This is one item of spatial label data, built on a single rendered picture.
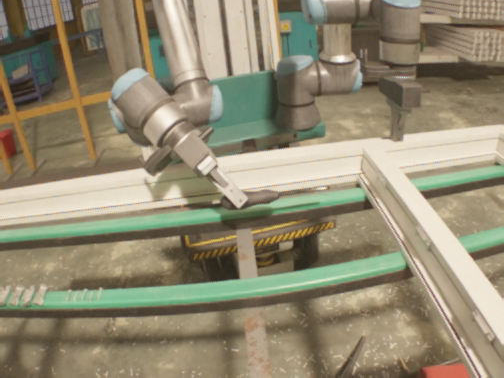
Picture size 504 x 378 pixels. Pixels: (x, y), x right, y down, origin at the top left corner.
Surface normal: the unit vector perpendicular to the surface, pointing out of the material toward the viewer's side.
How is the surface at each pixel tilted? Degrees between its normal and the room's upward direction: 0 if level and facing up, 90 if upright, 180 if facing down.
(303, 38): 90
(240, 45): 90
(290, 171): 90
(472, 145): 90
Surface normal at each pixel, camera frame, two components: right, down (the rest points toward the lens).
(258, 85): 0.23, 0.46
